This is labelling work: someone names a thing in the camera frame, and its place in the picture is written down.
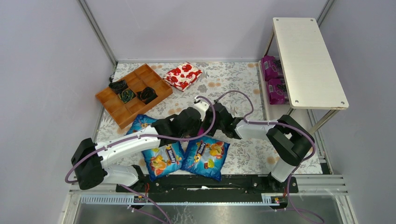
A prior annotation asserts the purple candy bag on shelf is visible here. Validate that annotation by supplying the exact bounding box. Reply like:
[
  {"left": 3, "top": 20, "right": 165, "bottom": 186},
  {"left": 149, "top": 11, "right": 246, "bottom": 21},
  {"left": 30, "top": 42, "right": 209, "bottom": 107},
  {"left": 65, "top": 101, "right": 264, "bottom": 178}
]
[{"left": 261, "top": 55, "right": 283, "bottom": 81}]

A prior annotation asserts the white wooden two-tier shelf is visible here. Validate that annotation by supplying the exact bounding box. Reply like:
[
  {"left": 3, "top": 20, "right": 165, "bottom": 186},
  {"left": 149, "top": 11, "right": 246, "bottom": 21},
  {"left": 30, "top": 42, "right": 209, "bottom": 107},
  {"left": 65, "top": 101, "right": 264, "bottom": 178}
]
[{"left": 260, "top": 17, "right": 349, "bottom": 135}]

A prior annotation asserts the blue Slendy candy bag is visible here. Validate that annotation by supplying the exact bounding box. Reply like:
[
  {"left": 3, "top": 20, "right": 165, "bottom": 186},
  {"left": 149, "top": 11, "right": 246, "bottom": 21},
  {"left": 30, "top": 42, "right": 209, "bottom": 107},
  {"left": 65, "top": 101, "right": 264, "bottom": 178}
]
[
  {"left": 142, "top": 142, "right": 184, "bottom": 182},
  {"left": 181, "top": 136, "right": 230, "bottom": 181},
  {"left": 126, "top": 114, "right": 157, "bottom": 135}
]

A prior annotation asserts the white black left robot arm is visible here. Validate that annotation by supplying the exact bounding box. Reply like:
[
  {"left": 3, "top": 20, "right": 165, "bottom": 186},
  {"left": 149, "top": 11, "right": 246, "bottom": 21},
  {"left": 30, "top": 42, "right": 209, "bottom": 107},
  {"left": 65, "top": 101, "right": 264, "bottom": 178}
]
[{"left": 65, "top": 102, "right": 209, "bottom": 190}]

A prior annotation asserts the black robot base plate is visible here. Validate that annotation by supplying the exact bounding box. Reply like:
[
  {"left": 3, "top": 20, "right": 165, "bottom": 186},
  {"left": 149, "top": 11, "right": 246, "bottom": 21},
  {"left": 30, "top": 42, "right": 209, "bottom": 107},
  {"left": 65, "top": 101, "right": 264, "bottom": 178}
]
[{"left": 130, "top": 175, "right": 299, "bottom": 203}]

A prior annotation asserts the red floral folded cloth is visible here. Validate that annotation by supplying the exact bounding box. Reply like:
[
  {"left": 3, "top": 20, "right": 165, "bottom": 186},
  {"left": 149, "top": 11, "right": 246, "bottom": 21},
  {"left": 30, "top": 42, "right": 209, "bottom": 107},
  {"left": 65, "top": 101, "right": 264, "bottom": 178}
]
[{"left": 163, "top": 62, "right": 203, "bottom": 91}]

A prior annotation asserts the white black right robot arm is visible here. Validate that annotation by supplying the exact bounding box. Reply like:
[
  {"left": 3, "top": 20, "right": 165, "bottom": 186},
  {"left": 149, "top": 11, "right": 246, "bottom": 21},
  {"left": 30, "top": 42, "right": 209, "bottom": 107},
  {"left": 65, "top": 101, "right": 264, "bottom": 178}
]
[{"left": 202, "top": 103, "right": 315, "bottom": 182}]

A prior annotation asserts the orange black rolled sock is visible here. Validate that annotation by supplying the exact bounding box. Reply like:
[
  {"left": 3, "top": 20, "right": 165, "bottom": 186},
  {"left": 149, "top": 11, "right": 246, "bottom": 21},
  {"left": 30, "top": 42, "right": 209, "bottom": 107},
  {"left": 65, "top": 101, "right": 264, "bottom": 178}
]
[{"left": 136, "top": 87, "right": 157, "bottom": 105}]

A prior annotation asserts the green black rolled sock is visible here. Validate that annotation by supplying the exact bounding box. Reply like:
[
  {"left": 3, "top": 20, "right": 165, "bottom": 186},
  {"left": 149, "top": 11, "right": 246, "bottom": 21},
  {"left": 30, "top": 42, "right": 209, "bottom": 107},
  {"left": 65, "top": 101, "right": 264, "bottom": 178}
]
[{"left": 118, "top": 89, "right": 136, "bottom": 104}]

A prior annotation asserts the purple candy bag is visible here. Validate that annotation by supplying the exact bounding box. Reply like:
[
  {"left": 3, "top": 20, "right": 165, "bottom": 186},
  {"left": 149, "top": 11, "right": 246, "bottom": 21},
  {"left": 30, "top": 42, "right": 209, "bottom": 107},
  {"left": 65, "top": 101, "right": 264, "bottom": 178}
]
[
  {"left": 261, "top": 55, "right": 283, "bottom": 81},
  {"left": 197, "top": 126, "right": 205, "bottom": 136},
  {"left": 267, "top": 78, "right": 289, "bottom": 105}
]

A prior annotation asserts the orange wooden divider tray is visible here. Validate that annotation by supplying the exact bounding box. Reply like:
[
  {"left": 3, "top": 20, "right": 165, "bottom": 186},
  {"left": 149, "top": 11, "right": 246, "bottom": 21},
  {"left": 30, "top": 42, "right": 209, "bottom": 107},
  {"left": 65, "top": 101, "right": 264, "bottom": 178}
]
[{"left": 95, "top": 64, "right": 173, "bottom": 129}]

